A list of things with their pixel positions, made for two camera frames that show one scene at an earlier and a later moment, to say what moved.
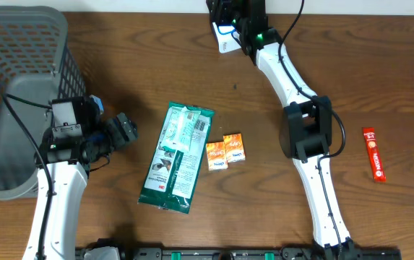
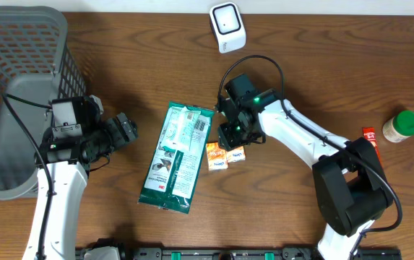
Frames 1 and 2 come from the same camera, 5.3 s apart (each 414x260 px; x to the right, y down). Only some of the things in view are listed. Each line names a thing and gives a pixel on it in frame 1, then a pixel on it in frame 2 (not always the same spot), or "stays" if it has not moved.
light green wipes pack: (180, 128) stays
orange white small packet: (217, 156) stays
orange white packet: (234, 146) stays
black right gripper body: (231, 15) -> (235, 134)
